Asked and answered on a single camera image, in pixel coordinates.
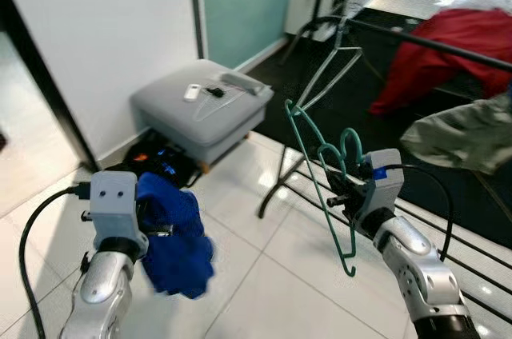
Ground blue garment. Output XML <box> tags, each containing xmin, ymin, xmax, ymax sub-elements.
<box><xmin>134</xmin><ymin>171</ymin><xmax>217</xmax><ymax>301</ymax></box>

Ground green plastic hanger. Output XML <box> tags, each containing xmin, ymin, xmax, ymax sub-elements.
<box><xmin>284</xmin><ymin>99</ymin><xmax>366</xmax><ymax>278</ymax></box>

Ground black orange bag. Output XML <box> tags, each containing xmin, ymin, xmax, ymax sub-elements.
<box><xmin>106</xmin><ymin>133</ymin><xmax>202</xmax><ymax>189</ymax></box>

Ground grey ottoman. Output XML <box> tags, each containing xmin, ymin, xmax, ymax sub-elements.
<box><xmin>130</xmin><ymin>59</ymin><xmax>275</xmax><ymax>173</ymax></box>

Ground grey-green shorts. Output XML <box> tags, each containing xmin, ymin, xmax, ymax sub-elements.
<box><xmin>398</xmin><ymin>93</ymin><xmax>512</xmax><ymax>176</ymax></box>

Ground grey remote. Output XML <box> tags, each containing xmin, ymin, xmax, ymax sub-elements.
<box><xmin>219</xmin><ymin>73</ymin><xmax>265</xmax><ymax>97</ymax></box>

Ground red cloth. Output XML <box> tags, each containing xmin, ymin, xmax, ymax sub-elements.
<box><xmin>368</xmin><ymin>8</ymin><xmax>512</xmax><ymax>118</ymax></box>

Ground black metal clothes rack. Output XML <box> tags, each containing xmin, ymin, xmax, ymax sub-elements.
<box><xmin>258</xmin><ymin>0</ymin><xmax>512</xmax><ymax>328</ymax></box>

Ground white open shelf unit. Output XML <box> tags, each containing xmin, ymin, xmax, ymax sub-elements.
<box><xmin>282</xmin><ymin>0</ymin><xmax>394</xmax><ymax>42</ymax></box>

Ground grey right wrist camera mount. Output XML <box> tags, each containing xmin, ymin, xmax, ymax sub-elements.
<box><xmin>356</xmin><ymin>149</ymin><xmax>405</xmax><ymax>224</ymax></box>

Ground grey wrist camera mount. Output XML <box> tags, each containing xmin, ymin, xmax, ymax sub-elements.
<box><xmin>88</xmin><ymin>169</ymin><xmax>150</xmax><ymax>242</ymax></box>
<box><xmin>356</xmin><ymin>149</ymin><xmax>405</xmax><ymax>224</ymax></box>

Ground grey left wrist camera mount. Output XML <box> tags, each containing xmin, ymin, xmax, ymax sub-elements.
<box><xmin>88</xmin><ymin>169</ymin><xmax>150</xmax><ymax>242</ymax></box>

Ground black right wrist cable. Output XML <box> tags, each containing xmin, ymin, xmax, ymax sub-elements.
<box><xmin>386</xmin><ymin>163</ymin><xmax>455</xmax><ymax>264</ymax></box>

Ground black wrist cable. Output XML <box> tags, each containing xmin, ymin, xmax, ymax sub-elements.
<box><xmin>18</xmin><ymin>183</ymin><xmax>93</xmax><ymax>339</ymax></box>
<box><xmin>386</xmin><ymin>163</ymin><xmax>455</xmax><ymax>264</ymax></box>

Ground white wire hanger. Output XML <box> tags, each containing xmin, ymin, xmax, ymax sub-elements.
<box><xmin>298</xmin><ymin>18</ymin><xmax>363</xmax><ymax>114</ymax></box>

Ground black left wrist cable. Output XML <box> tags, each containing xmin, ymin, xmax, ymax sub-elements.
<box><xmin>18</xmin><ymin>183</ymin><xmax>93</xmax><ymax>339</ymax></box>

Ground black door frame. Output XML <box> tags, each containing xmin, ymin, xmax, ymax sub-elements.
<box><xmin>0</xmin><ymin>0</ymin><xmax>101</xmax><ymax>173</ymax></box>

